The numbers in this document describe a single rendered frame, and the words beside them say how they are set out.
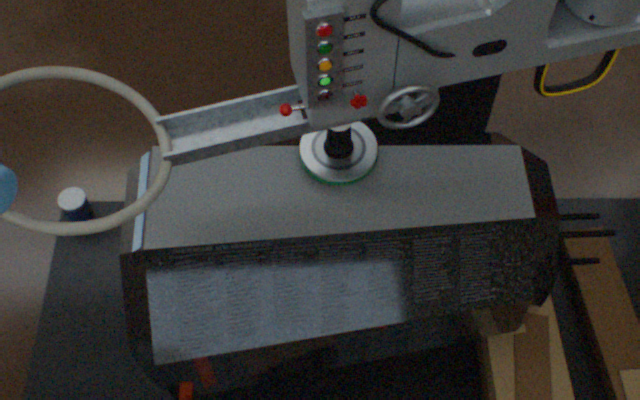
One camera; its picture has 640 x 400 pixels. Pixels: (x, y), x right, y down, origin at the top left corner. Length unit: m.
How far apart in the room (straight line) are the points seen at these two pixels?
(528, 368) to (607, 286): 0.51
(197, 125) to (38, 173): 1.41
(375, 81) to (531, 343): 1.18
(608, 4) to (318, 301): 1.03
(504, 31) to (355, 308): 0.82
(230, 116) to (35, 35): 1.93
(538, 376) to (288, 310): 0.88
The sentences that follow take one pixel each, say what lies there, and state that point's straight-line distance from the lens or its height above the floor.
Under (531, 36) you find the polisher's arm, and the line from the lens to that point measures 1.86.
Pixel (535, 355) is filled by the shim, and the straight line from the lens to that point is 2.60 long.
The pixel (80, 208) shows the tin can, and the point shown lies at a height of 0.13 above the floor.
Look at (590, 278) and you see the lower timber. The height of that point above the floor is 0.09.
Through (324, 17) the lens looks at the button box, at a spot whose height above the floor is 1.49.
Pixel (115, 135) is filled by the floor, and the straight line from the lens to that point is 3.31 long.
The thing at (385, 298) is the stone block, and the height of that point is 0.67.
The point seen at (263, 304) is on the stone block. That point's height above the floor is 0.68.
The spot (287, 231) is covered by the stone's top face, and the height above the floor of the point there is 0.80.
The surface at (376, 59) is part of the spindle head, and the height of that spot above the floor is 1.31.
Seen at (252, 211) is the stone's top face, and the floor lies 0.80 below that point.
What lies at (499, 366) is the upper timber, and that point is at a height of 0.21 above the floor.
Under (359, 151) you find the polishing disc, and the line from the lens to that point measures 2.11.
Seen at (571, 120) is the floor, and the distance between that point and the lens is 3.39.
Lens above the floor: 2.58
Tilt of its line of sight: 59 degrees down
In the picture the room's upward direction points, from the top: straight up
